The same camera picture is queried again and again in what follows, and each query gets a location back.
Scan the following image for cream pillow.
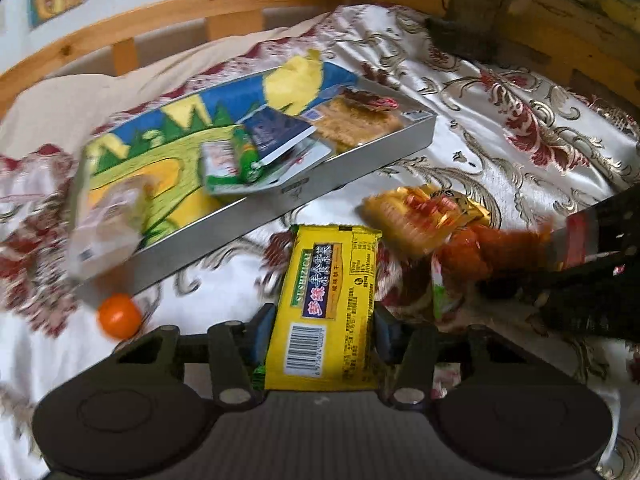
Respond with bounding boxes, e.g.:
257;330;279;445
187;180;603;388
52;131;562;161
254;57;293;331
1;9;324;159

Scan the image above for clear-wrapped cracker pack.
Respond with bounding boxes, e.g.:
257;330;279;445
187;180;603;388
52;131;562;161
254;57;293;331
300;92;405;153

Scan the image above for green stick snack packet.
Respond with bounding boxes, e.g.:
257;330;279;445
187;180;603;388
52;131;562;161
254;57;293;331
231;126;262;183

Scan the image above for grey tray with colourful liner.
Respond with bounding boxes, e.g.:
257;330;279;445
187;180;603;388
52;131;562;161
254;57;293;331
67;51;436;306

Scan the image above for orange red snack bag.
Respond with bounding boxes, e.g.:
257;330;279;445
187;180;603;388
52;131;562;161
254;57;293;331
431;223;551;321

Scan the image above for golden brown snack wrapper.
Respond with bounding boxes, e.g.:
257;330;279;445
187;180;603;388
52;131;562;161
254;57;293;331
359;184;491;260

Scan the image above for long biscuit bar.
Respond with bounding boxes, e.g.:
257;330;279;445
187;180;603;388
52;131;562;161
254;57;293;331
66;174;156;282

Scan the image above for olive brown hanging trousers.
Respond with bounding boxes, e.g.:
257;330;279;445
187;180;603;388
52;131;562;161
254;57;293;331
424;0;503;63

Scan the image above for yellow snack packet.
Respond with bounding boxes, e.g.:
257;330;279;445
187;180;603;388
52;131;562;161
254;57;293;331
265;224;381;391

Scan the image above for wooden bed frame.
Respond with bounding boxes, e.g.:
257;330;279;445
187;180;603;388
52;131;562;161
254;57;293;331
1;0;639;110

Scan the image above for blue white sachet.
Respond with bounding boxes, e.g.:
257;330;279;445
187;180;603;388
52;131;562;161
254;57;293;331
240;105;316;166

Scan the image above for white green pouch snack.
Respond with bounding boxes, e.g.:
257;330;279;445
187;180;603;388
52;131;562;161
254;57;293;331
198;140;279;196

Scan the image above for small orange fruit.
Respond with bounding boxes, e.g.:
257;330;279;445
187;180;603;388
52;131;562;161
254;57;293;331
98;294;143;340

